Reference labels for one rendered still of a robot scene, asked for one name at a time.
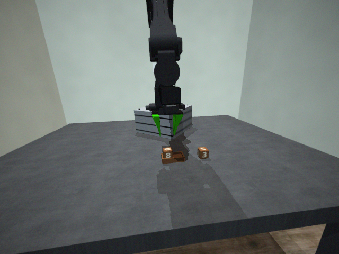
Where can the orange rectangular tray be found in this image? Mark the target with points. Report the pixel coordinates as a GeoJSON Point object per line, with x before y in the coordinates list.
{"type": "Point", "coordinates": [177, 157]}

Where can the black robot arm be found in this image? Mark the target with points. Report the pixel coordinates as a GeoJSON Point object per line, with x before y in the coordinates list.
{"type": "Point", "coordinates": [163, 42]}

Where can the brown number cube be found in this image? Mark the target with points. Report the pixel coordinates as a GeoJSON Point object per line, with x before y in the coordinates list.
{"type": "Point", "coordinates": [203, 152]}
{"type": "Point", "coordinates": [167, 152]}

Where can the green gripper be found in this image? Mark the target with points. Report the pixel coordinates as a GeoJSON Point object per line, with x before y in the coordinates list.
{"type": "Point", "coordinates": [157, 111]}

